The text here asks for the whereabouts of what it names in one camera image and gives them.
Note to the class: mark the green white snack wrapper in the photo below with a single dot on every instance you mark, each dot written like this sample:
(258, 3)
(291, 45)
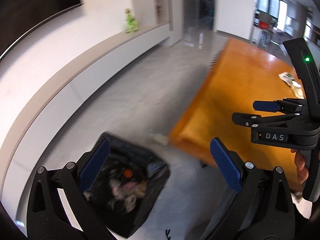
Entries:
(286, 77)

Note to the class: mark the black trash bin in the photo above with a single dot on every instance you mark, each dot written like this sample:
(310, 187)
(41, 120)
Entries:
(142, 155)

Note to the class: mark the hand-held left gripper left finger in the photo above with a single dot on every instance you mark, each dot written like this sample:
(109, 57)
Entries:
(96, 165)

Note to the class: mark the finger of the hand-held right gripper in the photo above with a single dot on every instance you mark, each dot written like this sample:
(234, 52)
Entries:
(265, 105)
(250, 119)

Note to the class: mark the white low sideboard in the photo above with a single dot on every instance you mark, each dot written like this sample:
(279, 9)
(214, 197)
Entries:
(62, 75)

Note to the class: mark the black wall television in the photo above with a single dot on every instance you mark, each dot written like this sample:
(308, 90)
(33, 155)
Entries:
(37, 5)

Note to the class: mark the orange round lid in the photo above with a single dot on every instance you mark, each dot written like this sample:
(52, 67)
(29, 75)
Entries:
(128, 173)

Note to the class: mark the crumpled beige wrapper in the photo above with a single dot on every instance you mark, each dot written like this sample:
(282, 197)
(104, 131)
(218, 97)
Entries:
(297, 90)

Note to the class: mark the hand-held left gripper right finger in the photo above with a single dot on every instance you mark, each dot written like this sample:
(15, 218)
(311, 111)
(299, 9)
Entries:
(226, 165)

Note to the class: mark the green dinosaur toy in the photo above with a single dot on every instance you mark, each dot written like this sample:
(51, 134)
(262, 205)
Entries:
(131, 22)

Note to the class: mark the paper scrap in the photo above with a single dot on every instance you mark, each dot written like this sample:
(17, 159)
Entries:
(158, 140)

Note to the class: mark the person's right hand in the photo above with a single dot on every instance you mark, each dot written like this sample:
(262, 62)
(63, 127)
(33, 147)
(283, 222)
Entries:
(301, 166)

